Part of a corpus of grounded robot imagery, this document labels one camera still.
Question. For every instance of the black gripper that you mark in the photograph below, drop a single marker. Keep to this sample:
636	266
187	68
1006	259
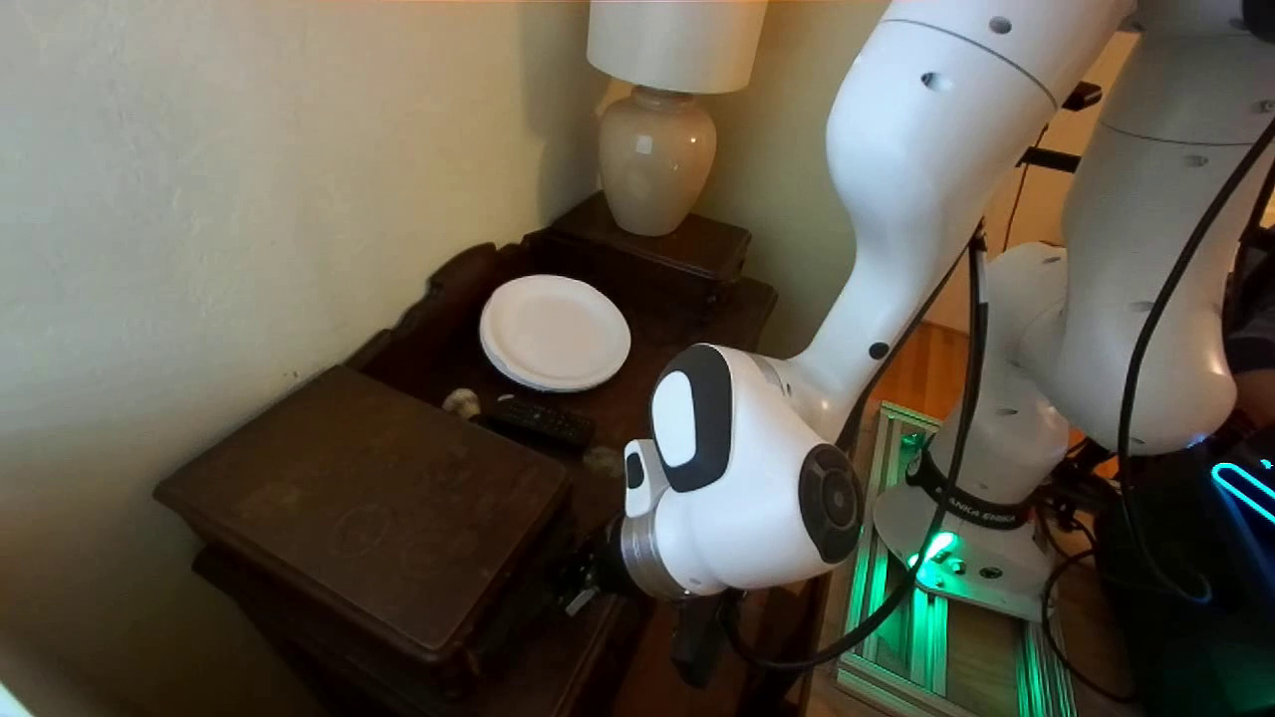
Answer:
586	574

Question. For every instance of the green lit robot base platform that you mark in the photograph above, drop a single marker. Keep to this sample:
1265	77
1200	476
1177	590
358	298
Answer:
966	644

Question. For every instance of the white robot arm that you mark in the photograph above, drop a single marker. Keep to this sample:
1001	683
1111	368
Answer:
1111	332

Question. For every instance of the black remote control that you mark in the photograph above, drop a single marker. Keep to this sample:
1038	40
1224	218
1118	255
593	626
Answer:
540	423

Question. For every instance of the dark wooden dresser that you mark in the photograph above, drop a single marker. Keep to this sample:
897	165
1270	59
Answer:
403	559

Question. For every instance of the small round silver object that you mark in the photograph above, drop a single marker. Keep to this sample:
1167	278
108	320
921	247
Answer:
463	405

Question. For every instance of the white plate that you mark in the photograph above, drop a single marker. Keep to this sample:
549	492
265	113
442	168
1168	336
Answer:
552	332

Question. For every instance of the beige ceramic table lamp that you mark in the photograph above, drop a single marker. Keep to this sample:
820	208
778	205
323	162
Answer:
659	145

